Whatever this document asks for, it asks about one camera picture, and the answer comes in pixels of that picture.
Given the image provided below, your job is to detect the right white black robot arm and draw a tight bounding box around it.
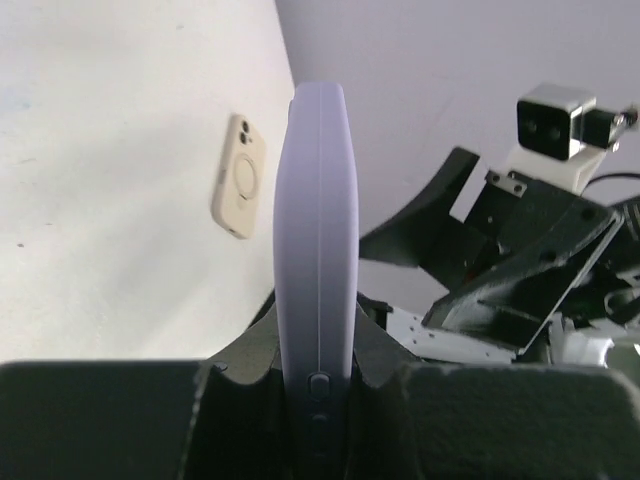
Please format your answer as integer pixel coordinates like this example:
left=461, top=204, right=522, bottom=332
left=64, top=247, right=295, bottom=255
left=360, top=148, right=639, bottom=362

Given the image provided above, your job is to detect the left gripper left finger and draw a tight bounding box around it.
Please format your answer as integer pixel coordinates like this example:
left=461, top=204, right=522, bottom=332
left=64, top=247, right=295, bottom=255
left=1, top=299, right=285, bottom=479

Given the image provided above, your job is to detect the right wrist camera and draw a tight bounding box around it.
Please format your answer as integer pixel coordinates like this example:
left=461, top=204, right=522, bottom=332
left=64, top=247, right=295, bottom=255
left=516, top=83, right=596, bottom=161

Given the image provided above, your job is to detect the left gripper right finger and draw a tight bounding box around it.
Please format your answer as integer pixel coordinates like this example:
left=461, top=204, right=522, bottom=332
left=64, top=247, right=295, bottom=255
left=347, top=296, right=639, bottom=479

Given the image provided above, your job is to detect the lavender phone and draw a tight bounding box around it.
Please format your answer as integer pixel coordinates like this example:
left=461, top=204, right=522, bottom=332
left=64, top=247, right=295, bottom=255
left=273, top=82, right=359, bottom=479

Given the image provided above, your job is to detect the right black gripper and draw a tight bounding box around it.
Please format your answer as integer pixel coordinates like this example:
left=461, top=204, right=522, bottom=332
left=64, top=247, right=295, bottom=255
left=359, top=147, right=623, bottom=355

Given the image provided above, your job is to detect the beige phone with ring holder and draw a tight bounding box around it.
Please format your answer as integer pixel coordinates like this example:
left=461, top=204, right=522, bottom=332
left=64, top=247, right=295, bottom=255
left=211, top=114, right=266, bottom=239

